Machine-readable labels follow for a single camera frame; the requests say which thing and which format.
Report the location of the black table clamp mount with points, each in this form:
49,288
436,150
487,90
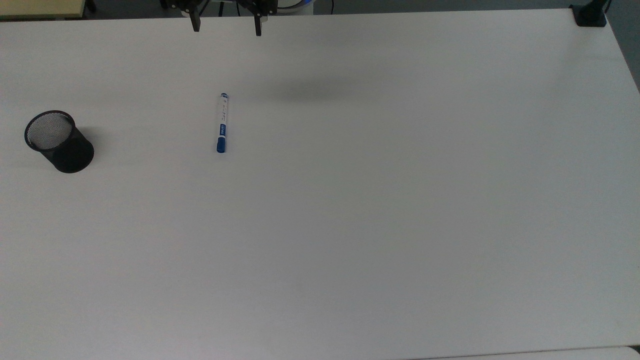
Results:
590,15

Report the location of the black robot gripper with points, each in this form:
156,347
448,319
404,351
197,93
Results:
225,4

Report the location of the black mesh pen cup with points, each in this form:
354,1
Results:
60,142

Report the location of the blue and white marker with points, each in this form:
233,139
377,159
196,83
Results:
222,124

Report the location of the yellow wooden side table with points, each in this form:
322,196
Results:
40,7

